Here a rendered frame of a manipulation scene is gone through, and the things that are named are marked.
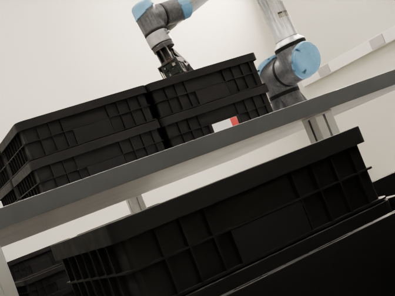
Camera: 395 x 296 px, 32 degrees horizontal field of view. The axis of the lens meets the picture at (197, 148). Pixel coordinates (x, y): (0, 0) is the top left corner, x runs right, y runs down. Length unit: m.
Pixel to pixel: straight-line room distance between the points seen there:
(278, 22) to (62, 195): 1.22
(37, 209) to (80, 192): 0.10
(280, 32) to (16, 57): 3.33
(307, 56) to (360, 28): 3.18
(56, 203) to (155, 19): 0.91
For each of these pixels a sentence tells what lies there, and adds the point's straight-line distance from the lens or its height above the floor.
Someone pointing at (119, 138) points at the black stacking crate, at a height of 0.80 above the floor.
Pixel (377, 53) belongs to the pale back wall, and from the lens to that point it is 5.49.
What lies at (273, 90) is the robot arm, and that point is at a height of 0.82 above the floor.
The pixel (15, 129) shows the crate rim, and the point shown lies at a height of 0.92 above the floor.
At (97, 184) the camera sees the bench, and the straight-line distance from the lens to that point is 1.48.
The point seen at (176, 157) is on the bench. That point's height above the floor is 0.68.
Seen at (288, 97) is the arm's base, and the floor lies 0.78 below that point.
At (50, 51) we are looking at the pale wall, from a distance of 5.53.
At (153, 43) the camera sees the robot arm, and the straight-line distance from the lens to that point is 2.17.
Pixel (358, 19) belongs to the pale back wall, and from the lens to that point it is 5.56.
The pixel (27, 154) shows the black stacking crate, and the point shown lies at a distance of 1.92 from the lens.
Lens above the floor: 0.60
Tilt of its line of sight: 3 degrees up
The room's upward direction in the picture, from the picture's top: 21 degrees counter-clockwise
